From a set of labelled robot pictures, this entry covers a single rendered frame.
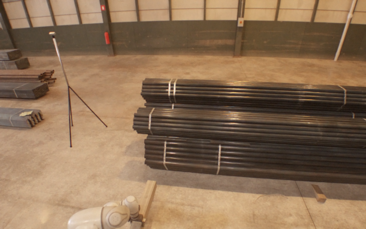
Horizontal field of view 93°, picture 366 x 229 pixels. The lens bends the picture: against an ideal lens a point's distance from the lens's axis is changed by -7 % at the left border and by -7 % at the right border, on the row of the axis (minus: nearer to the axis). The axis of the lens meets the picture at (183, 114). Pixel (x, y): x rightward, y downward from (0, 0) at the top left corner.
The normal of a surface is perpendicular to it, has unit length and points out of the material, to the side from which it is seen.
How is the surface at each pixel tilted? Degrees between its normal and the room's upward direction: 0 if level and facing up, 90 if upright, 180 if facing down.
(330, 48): 90
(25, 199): 0
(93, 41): 90
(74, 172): 0
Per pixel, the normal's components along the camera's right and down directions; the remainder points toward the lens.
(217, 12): -0.15, 0.49
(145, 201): -0.02, -0.87
